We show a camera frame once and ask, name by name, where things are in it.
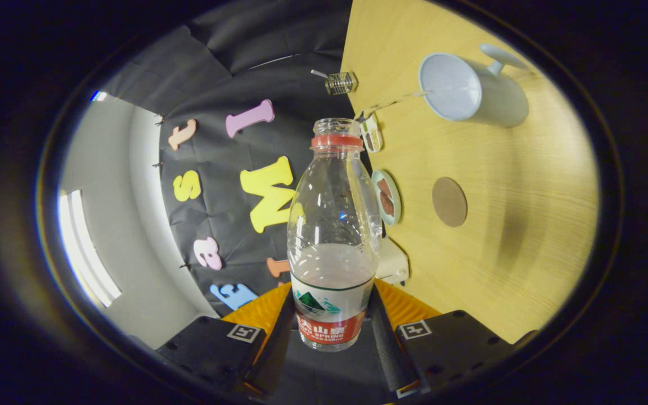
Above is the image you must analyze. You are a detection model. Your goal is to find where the ceiling light panel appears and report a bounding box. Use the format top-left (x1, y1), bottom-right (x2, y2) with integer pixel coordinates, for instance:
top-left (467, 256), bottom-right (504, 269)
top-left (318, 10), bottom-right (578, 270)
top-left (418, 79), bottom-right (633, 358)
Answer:
top-left (57, 190), bottom-right (123, 309)

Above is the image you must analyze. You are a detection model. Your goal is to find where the light blue plate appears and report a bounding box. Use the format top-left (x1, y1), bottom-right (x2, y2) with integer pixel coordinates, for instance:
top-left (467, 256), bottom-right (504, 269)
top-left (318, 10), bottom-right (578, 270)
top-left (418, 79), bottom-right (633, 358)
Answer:
top-left (371, 170), bottom-right (402, 227)

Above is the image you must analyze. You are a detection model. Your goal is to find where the round brown coaster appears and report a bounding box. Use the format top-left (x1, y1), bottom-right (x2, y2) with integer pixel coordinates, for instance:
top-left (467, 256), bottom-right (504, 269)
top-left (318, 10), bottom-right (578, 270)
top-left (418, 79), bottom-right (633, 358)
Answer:
top-left (432, 177), bottom-right (469, 228)

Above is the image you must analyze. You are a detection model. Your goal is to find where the white toaster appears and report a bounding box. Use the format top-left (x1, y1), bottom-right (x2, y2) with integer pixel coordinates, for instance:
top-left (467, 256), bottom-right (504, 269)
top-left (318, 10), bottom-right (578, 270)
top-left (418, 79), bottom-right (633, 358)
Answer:
top-left (375, 236), bottom-right (410, 285)

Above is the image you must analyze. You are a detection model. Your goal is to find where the white cup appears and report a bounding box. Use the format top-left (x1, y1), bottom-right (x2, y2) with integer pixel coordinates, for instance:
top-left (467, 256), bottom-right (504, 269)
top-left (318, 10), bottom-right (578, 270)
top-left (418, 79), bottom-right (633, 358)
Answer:
top-left (418, 43), bottom-right (530, 129)

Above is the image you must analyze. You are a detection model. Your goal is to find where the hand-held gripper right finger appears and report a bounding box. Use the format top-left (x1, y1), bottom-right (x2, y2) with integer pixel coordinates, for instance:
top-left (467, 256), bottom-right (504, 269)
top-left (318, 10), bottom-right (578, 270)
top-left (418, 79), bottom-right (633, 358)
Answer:
top-left (366, 280), bottom-right (519, 399)

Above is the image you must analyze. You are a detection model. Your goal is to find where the white divided dish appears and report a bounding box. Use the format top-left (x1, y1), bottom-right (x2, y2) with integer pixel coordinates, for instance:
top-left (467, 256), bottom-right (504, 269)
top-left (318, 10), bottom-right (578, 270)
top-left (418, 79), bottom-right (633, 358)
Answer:
top-left (359, 112), bottom-right (384, 154)

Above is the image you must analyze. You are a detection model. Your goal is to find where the clear plastic juice bottle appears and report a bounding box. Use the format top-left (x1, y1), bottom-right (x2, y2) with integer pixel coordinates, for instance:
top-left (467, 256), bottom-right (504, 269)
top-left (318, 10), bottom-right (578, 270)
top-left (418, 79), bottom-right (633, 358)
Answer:
top-left (287, 118), bottom-right (383, 353)

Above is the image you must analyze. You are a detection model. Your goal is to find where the black backdrop cloth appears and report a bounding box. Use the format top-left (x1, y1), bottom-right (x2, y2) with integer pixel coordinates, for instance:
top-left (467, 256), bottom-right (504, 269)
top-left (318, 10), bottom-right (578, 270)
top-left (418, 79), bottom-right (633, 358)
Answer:
top-left (102, 0), bottom-right (398, 401)

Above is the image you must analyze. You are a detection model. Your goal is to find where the wooden table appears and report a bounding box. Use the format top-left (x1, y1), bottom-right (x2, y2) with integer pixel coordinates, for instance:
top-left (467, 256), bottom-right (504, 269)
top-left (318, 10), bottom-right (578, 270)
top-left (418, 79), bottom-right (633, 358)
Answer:
top-left (340, 0), bottom-right (599, 345)

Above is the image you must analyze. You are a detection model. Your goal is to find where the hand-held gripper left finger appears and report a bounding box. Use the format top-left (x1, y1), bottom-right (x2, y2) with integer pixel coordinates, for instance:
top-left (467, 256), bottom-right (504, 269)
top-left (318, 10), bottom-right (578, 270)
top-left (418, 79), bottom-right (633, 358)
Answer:
top-left (155, 281), bottom-right (296, 401)

